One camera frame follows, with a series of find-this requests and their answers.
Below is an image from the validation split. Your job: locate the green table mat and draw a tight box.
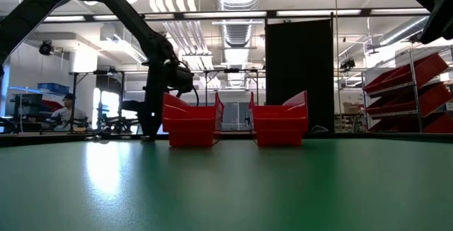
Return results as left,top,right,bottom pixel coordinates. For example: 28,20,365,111
0,137,453,231

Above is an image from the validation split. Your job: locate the person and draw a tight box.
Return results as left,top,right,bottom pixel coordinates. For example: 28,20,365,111
45,92,88,131

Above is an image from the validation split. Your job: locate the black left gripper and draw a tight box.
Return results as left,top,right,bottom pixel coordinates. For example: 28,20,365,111
121,60,168,142

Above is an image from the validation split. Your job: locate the wire shelf rack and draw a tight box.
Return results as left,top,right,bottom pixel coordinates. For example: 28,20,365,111
360,46,453,134

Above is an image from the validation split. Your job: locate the blue storage bin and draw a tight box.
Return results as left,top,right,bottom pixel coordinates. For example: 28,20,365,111
37,82,70,96

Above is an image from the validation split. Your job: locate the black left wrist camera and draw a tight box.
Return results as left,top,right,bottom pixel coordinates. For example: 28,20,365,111
165,62,195,94

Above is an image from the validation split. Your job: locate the dark utility cart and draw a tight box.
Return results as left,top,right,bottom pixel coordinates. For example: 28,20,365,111
8,86,71,135

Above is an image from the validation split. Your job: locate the red plastic bin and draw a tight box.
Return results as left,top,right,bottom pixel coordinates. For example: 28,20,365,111
161,91,225,148
248,90,309,147

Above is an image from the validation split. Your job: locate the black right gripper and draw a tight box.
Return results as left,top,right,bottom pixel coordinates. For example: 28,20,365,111
413,0,453,45

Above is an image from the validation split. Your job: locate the red shelf bin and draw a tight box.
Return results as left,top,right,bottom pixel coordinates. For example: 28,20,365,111
365,92,422,116
367,116,423,133
398,52,449,89
410,81,453,117
363,66,413,96
423,112,453,134

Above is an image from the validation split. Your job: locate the black partition panel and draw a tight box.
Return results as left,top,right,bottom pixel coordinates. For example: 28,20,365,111
265,18,336,133

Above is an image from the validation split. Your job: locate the black station frame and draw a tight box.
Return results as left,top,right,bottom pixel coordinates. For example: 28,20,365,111
69,68,125,133
203,67,261,133

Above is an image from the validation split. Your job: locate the black ceiling spotlight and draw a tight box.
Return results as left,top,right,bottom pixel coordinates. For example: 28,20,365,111
340,57,357,71
38,39,55,57

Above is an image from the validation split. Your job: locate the ceiling light strip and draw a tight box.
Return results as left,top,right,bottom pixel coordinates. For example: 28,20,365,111
44,15,86,23
183,10,267,18
369,8,429,15

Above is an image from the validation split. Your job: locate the black aluminium table frame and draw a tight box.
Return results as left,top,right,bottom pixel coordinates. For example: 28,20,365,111
0,130,453,147

